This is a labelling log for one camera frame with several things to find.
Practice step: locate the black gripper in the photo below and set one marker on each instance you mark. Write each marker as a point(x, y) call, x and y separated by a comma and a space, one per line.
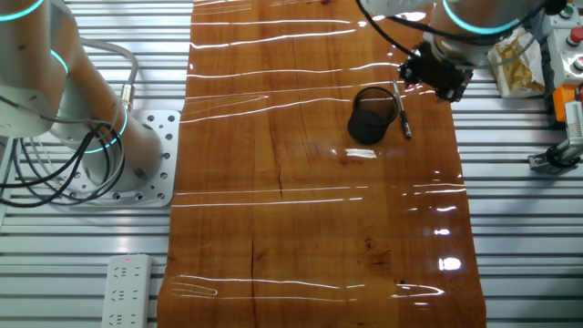
point(439, 68)

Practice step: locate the black and silver pen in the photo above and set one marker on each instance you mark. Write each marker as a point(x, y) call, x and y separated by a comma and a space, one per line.
point(403, 114)

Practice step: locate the black mesh pen holder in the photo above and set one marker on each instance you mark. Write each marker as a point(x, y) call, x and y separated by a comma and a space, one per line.
point(366, 130)

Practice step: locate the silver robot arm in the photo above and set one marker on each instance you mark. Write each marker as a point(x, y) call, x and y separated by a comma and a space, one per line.
point(41, 91)

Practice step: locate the grey box with red button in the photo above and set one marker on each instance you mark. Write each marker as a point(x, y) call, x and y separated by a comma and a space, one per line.
point(569, 73)
point(560, 43)

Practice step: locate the orange box with red button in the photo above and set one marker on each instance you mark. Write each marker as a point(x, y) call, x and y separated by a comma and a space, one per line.
point(565, 102)

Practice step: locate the white power strip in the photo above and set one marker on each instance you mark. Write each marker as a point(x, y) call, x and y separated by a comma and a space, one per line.
point(127, 291)

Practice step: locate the silver depth camera with label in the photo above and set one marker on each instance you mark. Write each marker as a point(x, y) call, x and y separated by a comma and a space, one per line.
point(575, 123)

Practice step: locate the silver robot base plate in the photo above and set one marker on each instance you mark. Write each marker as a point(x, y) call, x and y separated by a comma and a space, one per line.
point(159, 182)

